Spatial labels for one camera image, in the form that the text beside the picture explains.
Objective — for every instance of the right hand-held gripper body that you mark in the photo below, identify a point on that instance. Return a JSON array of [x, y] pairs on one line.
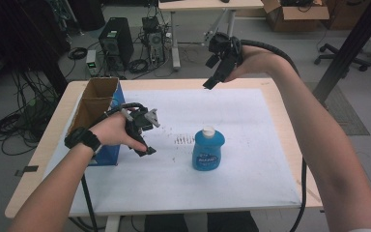
[[225, 47]]

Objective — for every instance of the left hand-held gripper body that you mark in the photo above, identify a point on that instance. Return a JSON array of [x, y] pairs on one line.
[[139, 120]]

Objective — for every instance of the person's left hand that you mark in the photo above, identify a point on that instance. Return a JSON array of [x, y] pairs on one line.
[[111, 132]]

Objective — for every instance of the person's right hand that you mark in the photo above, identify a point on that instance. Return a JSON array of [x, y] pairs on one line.
[[257, 63]]

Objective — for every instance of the light wooden desk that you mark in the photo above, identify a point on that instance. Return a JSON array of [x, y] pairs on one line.
[[206, 5]]

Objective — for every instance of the open blue cardboard box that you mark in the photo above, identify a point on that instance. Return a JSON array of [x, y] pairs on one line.
[[94, 96]]

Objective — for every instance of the blue bottle with white cap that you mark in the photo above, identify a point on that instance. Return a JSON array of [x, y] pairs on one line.
[[206, 151]]

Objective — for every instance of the black wrist watch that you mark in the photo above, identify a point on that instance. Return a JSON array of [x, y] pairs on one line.
[[83, 137]]

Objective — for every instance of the open computer case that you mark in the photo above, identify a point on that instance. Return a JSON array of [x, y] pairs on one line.
[[154, 42]]

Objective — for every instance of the small white power device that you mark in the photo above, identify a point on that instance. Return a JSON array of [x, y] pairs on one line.
[[91, 63]]

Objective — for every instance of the black computer tower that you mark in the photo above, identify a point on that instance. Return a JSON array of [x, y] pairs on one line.
[[117, 43]]

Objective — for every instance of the brown cardboard box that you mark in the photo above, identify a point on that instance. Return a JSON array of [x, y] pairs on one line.
[[299, 14]]

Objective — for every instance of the white table leg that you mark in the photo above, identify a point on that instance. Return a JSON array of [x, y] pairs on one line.
[[112, 224]]

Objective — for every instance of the white table mat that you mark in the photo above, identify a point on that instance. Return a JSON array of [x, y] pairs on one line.
[[238, 180]]

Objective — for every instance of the black tape strip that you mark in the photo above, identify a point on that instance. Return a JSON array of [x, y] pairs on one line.
[[30, 168]]

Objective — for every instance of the black office chair base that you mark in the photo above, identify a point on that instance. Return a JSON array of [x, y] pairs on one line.
[[344, 57]]

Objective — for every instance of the grey floor mat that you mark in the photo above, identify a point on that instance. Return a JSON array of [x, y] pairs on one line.
[[348, 116]]

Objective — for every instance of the black metal post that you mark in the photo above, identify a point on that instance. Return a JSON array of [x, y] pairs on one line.
[[351, 48]]

